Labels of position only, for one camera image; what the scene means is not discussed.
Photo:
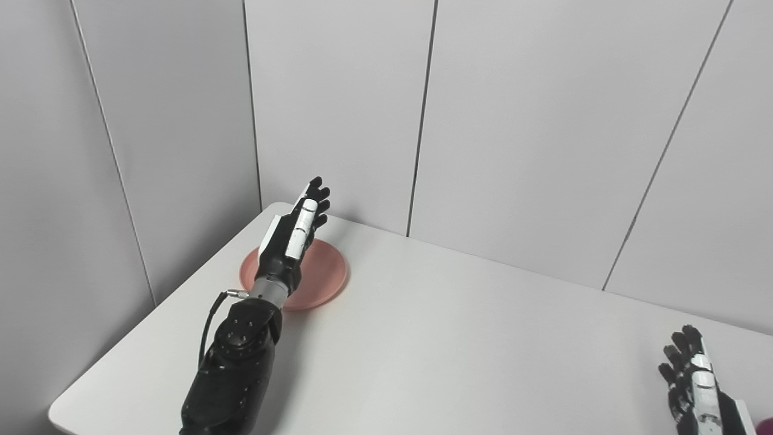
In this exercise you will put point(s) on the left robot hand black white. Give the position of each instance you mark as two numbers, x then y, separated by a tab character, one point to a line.
284	248

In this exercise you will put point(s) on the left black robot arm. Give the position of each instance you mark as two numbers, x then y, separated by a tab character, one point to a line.
238	362

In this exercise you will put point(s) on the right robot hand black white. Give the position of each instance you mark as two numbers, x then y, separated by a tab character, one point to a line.
700	393

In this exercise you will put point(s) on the purple red onion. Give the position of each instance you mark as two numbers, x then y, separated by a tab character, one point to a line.
765	426

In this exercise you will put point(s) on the pink round plate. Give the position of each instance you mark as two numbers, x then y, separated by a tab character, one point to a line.
320	278

